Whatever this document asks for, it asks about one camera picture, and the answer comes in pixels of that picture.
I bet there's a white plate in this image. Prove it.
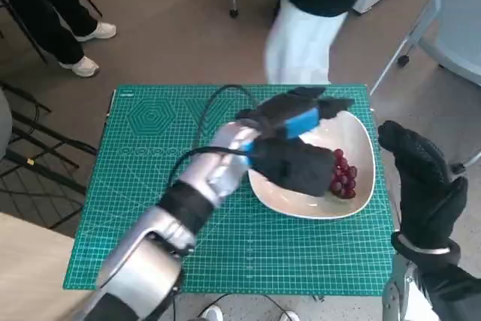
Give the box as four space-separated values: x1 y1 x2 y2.
246 110 375 221

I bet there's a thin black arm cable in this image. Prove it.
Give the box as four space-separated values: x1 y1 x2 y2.
197 83 265 150

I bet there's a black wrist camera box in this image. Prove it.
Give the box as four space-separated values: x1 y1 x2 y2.
420 260 481 321
250 136 336 198

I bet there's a red toy grape bunch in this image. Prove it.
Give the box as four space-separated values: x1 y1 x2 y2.
328 148 358 201

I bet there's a black thin-legged chair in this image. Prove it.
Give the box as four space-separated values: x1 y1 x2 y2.
0 0 104 65

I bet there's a pale blue chair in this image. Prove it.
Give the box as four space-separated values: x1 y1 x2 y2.
369 0 481 178

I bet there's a black metal rack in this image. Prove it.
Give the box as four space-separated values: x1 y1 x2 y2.
0 80 99 230

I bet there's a light wooden desk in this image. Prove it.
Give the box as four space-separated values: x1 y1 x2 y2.
0 211 95 321

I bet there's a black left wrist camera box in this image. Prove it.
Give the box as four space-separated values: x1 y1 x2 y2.
250 136 336 198

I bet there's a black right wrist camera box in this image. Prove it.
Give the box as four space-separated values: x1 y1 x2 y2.
420 260 481 321

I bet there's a grey rounded seat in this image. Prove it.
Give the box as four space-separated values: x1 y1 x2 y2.
0 91 14 161

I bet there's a green cutting mat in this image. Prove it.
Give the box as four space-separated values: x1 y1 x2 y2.
62 83 395 295

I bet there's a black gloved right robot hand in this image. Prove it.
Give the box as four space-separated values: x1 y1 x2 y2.
377 120 470 253

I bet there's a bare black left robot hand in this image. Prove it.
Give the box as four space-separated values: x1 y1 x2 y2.
234 86 356 141

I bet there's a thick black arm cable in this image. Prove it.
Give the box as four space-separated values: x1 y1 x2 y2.
168 145 257 191

